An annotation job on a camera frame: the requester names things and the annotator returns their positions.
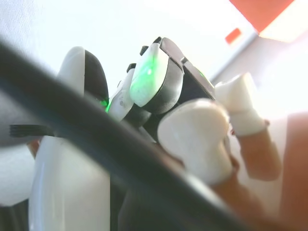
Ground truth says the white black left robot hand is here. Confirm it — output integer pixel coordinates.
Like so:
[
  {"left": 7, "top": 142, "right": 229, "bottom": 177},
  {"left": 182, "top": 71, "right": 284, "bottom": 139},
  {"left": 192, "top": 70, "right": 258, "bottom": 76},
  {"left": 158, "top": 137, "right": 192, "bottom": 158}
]
[{"left": 9, "top": 36, "right": 217, "bottom": 231}]

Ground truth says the large orange foam block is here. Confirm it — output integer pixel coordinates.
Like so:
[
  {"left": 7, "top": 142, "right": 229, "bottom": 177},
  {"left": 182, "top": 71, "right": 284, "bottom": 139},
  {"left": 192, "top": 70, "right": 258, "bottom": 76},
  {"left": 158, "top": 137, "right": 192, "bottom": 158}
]
[{"left": 228, "top": 0, "right": 308, "bottom": 44}]

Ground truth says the thick black hand cable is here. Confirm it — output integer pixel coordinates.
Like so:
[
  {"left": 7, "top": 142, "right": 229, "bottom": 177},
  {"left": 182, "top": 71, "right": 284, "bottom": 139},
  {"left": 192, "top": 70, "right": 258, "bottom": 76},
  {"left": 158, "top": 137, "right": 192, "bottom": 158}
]
[{"left": 0, "top": 39, "right": 244, "bottom": 231}]

